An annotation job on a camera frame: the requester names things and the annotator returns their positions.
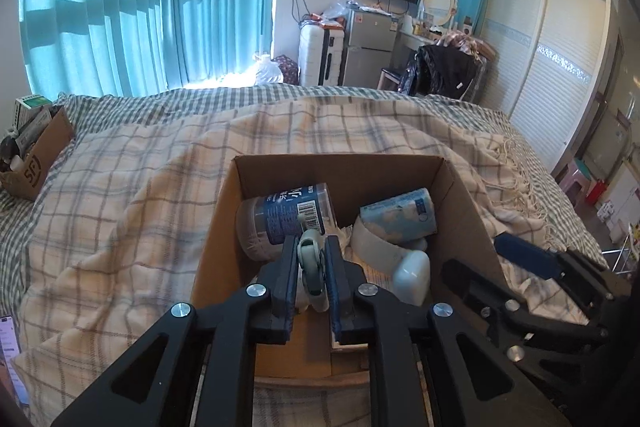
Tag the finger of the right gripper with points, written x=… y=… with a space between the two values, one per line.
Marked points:
x=580 y=277
x=480 y=296

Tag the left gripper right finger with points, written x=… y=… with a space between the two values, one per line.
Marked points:
x=427 y=366

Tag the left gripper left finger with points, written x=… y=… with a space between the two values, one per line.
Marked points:
x=195 y=366

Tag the white tape roll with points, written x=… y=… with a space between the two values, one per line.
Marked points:
x=389 y=258

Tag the light green folding hanger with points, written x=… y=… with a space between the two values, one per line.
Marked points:
x=311 y=281

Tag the blue tissue pack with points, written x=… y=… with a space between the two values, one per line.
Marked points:
x=401 y=219

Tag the clear plastic bottle blue label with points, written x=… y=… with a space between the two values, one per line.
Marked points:
x=262 y=223

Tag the pale blue plastic case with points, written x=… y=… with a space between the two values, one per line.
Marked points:
x=411 y=279

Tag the green checked bed sheet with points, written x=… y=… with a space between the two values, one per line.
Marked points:
x=300 y=106

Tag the pink plastic stool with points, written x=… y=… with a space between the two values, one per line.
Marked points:
x=576 y=181

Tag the beige plaid blanket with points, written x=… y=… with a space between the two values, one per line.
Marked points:
x=150 y=231

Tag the chair with black clothes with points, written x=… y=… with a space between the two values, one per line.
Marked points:
x=438 y=70

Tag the white sliding wardrobe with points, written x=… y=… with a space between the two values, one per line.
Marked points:
x=550 y=56

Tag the small cardboard box with clutter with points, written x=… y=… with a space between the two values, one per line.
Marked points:
x=29 y=152

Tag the oval white vanity mirror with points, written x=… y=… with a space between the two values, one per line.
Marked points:
x=440 y=12

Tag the silver small refrigerator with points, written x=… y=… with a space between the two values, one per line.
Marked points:
x=369 y=43

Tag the dark patterned bag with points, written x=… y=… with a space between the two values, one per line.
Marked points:
x=288 y=68

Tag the white plastic bag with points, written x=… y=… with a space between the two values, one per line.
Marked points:
x=266 y=71

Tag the white suitcase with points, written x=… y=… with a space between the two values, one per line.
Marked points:
x=320 y=54

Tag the left teal curtain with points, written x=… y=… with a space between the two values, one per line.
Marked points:
x=94 y=47

